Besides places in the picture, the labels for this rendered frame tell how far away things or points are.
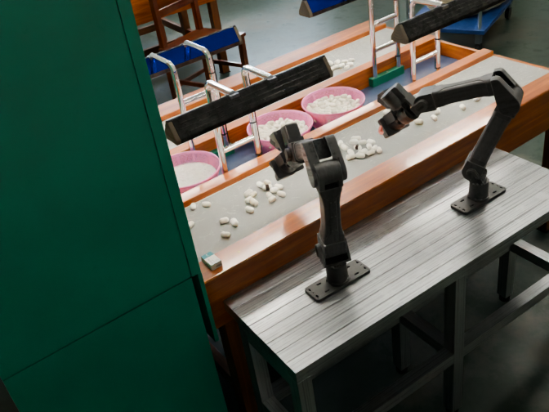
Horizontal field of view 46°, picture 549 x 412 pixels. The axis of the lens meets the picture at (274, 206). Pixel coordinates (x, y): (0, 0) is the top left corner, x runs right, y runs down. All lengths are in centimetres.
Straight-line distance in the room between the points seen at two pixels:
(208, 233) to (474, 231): 83
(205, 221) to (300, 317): 52
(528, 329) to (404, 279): 94
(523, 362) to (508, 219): 68
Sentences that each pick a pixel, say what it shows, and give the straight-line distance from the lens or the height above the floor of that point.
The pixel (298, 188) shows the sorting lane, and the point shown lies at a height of 74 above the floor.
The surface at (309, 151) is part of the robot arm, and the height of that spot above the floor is 111.
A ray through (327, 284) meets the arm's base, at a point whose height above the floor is 68.
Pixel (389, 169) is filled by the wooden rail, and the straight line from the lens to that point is 222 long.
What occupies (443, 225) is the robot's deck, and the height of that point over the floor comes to 67.
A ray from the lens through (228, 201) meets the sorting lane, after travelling 221.
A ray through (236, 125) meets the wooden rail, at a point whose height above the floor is 76.
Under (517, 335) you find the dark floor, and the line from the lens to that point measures 272.
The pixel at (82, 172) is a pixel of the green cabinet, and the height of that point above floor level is 126.
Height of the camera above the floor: 192
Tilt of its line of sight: 34 degrees down
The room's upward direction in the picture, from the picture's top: 9 degrees counter-clockwise
